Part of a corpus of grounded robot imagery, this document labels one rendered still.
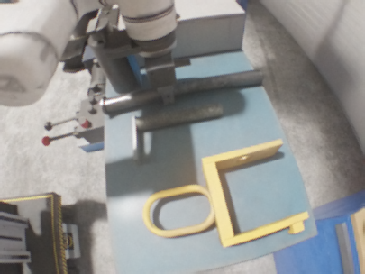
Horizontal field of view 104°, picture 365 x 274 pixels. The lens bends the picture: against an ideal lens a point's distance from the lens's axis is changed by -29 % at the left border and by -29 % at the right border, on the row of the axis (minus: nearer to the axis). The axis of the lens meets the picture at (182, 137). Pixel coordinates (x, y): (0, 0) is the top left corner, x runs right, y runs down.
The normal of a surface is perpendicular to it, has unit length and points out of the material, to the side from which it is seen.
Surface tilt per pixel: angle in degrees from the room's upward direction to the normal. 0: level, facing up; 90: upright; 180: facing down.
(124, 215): 0
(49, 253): 0
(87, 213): 0
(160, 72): 90
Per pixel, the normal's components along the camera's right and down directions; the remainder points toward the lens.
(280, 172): -0.10, -0.44
